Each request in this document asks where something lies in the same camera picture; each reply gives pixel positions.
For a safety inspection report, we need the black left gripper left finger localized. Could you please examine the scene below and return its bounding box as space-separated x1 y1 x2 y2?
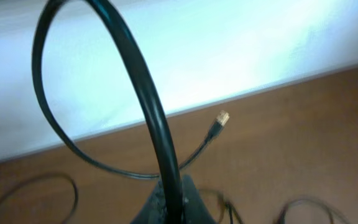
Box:
131 182 167 224

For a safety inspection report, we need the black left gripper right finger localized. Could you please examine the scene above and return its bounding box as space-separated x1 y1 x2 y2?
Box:
181 175 216 224

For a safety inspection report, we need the black usb cable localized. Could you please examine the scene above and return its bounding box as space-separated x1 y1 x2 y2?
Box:
0 172 80 224
197 188 351 224
31 0 231 224

